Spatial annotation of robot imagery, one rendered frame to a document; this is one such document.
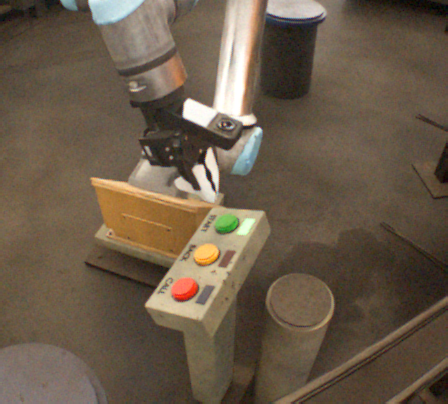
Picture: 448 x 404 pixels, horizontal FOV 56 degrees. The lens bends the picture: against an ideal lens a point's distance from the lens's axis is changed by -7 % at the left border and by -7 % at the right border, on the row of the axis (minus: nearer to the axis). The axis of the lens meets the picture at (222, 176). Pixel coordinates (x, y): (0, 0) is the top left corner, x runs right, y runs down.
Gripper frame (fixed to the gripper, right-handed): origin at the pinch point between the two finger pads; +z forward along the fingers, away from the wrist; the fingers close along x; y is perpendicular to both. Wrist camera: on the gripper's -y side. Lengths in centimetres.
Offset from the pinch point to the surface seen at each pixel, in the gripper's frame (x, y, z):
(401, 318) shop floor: -36, -19, 78
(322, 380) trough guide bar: 26.3, -27.0, 1.8
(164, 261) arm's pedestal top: -18, 44, 43
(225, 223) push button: 0.7, -0.4, 5.6
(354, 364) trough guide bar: 22.9, -29.3, 3.3
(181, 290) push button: 15.8, -0.3, 5.6
